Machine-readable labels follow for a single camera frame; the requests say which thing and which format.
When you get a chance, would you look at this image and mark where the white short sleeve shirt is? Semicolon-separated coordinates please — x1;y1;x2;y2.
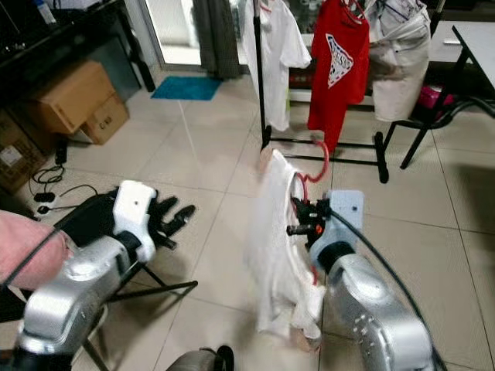
244;148;327;352

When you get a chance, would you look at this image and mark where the red clothes hanger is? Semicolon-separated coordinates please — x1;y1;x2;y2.
292;139;331;287

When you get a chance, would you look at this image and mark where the red T-shirt triangle print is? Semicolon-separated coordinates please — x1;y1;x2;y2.
307;0;370;153

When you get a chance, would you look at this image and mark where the teal floor mat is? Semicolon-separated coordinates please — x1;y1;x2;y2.
151;76;221;101

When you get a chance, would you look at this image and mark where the white power strip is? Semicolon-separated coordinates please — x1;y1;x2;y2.
33;191;56;216

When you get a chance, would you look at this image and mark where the grey robot leg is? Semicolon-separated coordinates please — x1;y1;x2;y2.
166;345;234;371

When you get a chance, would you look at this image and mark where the white T-shirt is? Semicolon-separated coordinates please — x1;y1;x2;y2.
240;0;312;132

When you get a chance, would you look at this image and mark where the large plain cardboard box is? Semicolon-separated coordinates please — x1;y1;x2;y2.
35;60;117;134

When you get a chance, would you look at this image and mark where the cardboard box white label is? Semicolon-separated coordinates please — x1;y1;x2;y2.
0;112;47;194

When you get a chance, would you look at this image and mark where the beige garment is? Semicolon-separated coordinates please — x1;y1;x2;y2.
367;0;432;122

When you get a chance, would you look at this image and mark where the pink container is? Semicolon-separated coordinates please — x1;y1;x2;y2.
418;85;446;107

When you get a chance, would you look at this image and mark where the grey curtain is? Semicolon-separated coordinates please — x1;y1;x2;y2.
192;0;244;80

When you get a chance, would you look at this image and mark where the black desk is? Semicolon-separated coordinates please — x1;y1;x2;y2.
0;0;155;97

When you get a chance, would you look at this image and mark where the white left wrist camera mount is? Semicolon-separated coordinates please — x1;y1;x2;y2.
114;180;157;248

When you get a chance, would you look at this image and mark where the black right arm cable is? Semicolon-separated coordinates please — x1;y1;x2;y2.
326;203;448;371

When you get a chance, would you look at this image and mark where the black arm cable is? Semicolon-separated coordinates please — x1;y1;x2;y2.
0;189;125;288
326;203;448;371

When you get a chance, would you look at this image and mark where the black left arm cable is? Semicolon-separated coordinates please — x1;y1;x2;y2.
0;189;125;288

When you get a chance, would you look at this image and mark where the black clothes rack chrome rail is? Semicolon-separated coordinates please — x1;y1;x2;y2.
251;0;390;185

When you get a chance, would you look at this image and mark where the black metal frame chair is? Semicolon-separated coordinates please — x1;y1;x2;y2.
383;77;495;171

